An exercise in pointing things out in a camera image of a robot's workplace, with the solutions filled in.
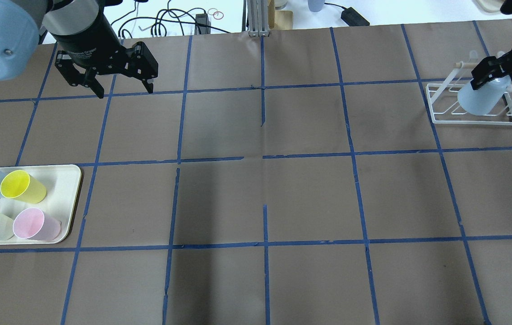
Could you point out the black power adapter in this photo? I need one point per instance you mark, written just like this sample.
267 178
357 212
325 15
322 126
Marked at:
352 18

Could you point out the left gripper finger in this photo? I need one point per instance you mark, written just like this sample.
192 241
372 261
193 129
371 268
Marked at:
96 87
148 84

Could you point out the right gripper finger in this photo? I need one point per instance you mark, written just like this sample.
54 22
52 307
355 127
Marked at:
487 70

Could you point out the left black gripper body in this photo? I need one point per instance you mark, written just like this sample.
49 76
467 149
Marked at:
88 44

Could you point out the light blue plastic cup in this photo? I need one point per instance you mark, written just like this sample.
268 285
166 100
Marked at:
481 102

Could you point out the white wire cup rack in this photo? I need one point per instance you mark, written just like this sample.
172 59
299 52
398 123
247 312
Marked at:
445 108

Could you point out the pink plastic cup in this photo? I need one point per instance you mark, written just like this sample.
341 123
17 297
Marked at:
35 224

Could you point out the yellow plastic cup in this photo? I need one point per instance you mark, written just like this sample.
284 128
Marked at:
22 186

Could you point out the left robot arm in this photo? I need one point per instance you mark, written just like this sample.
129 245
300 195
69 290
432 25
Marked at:
88 44

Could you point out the aluminium frame post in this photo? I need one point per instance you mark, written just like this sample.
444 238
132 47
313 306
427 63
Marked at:
257 18

